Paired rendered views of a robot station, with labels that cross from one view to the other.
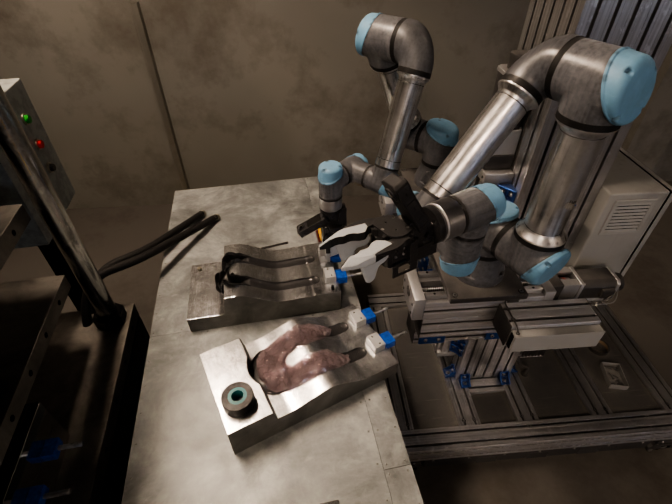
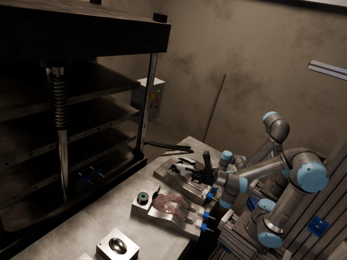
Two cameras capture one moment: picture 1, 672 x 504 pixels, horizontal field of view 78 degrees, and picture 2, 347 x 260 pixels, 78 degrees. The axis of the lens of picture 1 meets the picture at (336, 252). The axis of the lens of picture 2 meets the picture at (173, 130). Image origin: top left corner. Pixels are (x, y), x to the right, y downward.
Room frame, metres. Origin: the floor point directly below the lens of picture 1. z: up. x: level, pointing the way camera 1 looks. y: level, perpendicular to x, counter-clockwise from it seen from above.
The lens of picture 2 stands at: (-0.23, -0.50, 2.12)
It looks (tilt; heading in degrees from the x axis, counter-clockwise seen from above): 29 degrees down; 39
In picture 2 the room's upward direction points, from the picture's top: 13 degrees clockwise
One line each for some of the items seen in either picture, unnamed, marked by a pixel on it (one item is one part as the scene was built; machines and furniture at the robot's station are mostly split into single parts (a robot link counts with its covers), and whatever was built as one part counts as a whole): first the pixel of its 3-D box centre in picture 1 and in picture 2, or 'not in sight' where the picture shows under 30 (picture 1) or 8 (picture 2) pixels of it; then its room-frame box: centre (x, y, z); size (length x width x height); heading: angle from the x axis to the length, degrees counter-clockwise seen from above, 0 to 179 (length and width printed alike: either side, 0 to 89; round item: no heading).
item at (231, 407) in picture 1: (238, 399); (142, 197); (0.54, 0.24, 0.93); 0.08 x 0.08 x 0.04
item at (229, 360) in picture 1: (301, 364); (170, 208); (0.69, 0.10, 0.85); 0.50 x 0.26 x 0.11; 118
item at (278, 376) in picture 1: (300, 353); (171, 204); (0.70, 0.10, 0.90); 0.26 x 0.18 x 0.08; 118
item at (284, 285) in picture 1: (266, 270); (187, 174); (1.02, 0.24, 0.92); 0.35 x 0.16 x 0.09; 101
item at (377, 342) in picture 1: (388, 339); (204, 227); (0.78, -0.16, 0.85); 0.13 x 0.05 x 0.05; 118
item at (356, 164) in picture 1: (354, 170); (238, 161); (1.19, -0.06, 1.20); 0.11 x 0.11 x 0.08; 50
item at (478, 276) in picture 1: (480, 257); (258, 224); (0.89, -0.42, 1.09); 0.15 x 0.15 x 0.10
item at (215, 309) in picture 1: (263, 279); (185, 177); (1.03, 0.25, 0.87); 0.50 x 0.26 x 0.14; 101
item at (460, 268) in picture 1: (455, 243); (228, 194); (0.66, -0.25, 1.33); 0.11 x 0.08 x 0.11; 30
